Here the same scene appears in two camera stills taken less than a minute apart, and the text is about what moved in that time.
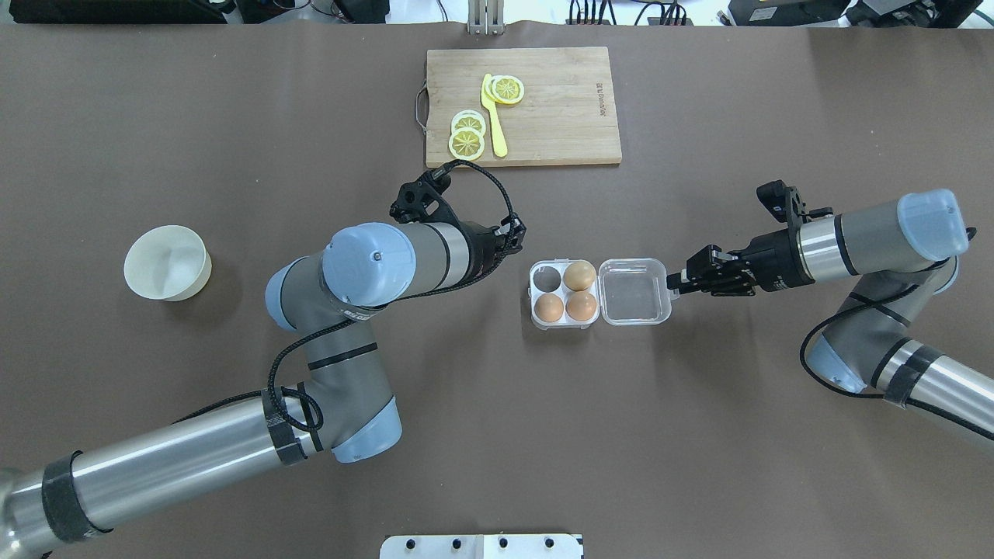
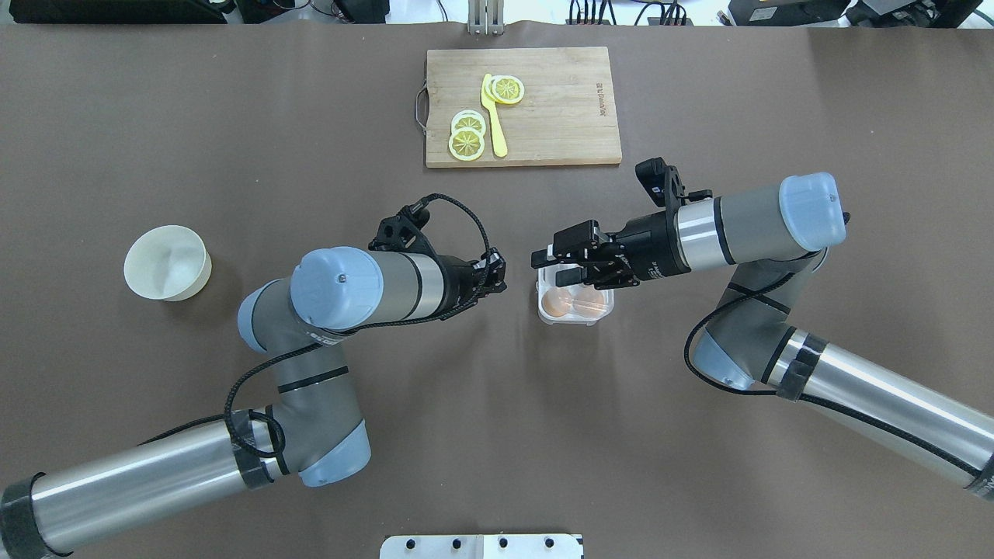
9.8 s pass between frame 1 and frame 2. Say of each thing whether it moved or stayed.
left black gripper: moved
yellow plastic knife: stayed
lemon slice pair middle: stayed
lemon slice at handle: stayed
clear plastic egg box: moved
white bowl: stayed
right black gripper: moved
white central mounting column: stayed
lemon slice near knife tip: stayed
